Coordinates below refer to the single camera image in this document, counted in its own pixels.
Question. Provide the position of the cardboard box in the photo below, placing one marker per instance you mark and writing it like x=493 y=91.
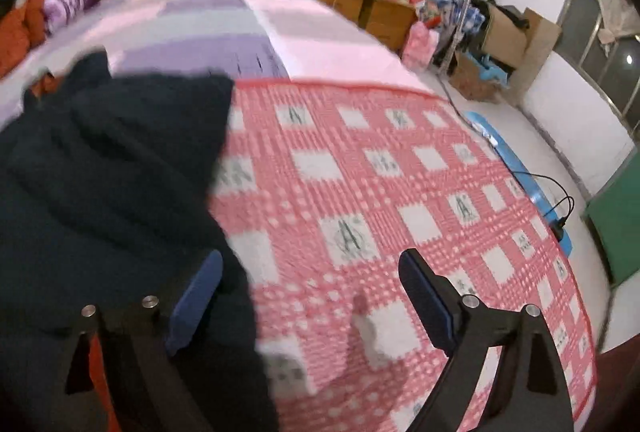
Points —
x=504 y=58

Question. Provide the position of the wooden nightstand cabinet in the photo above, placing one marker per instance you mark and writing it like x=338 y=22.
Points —
x=389 y=21

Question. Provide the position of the red white checkered blanket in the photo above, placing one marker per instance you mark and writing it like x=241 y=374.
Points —
x=320 y=189

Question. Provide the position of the purple patterned pillow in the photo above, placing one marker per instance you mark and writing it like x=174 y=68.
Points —
x=59 y=13

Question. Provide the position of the pile of colourful clothes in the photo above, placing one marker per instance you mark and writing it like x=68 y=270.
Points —
x=449 y=16

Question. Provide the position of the pink plush toy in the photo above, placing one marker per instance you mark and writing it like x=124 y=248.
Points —
x=420 y=46

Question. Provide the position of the blue floor mat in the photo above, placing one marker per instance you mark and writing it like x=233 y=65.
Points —
x=555 y=214

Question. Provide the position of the window with metal frame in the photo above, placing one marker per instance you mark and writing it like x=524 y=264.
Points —
x=600 y=39

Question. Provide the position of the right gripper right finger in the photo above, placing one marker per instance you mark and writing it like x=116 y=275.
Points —
x=529 y=391

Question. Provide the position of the green board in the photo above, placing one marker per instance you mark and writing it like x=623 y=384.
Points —
x=614 y=215

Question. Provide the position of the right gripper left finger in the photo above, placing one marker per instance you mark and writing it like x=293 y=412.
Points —
x=114 y=365

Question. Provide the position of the purple pink patchwork bedsheet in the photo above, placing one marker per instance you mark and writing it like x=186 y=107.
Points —
x=297 y=39

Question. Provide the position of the orange red down jacket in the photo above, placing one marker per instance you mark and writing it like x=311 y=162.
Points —
x=22 y=30

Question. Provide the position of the dark navy padded jacket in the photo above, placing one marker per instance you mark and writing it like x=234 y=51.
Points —
x=104 y=188

